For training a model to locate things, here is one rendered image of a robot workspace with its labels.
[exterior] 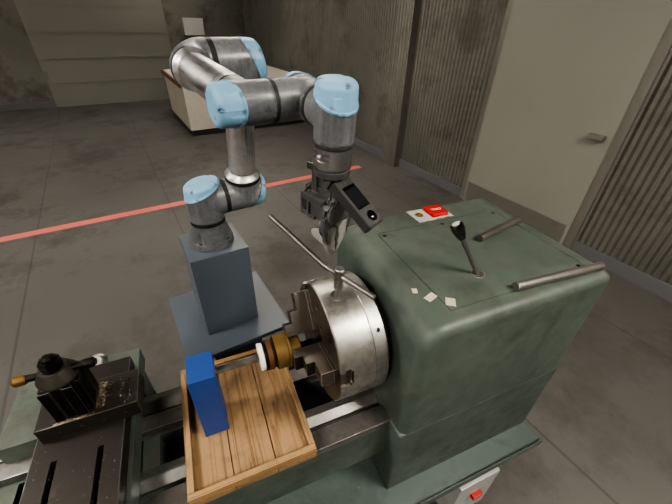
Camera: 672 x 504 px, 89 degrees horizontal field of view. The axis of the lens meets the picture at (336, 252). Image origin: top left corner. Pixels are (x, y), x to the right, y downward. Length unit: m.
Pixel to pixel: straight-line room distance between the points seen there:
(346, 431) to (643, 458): 1.80
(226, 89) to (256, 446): 0.82
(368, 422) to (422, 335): 0.38
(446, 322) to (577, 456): 1.64
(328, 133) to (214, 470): 0.81
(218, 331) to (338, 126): 1.04
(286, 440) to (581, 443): 1.73
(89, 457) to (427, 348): 0.78
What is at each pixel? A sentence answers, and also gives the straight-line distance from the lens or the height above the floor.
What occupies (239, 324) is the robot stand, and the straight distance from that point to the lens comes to 1.46.
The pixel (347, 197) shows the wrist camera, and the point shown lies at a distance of 0.65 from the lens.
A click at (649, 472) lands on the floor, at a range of 2.50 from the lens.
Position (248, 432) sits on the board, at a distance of 1.03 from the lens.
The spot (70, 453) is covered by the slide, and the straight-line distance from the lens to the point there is 1.06.
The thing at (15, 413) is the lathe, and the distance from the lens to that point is 1.27.
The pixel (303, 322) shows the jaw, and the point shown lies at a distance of 0.90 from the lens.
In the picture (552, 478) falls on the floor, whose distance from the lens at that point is 2.21.
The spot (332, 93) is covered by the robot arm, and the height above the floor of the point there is 1.68.
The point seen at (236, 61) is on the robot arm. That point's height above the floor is 1.68.
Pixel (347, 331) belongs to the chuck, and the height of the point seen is 1.20.
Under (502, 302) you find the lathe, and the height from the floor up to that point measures 1.25.
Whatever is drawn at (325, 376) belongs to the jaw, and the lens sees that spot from 0.83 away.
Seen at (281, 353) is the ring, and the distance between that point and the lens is 0.88.
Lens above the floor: 1.79
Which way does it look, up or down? 35 degrees down
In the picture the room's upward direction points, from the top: 2 degrees clockwise
